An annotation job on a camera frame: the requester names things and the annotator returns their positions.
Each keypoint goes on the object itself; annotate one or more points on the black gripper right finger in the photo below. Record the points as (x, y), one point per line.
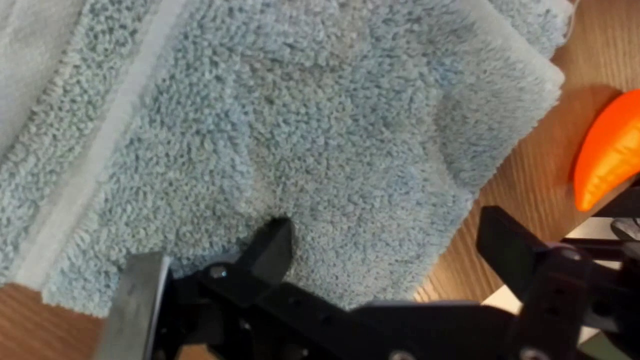
(501, 241)

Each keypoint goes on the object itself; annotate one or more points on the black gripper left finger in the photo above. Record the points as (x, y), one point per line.
(273, 251)

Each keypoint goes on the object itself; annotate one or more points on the light blue towel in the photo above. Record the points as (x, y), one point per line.
(300, 133)

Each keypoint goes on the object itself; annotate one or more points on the orange plastic object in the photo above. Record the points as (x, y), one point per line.
(607, 160)

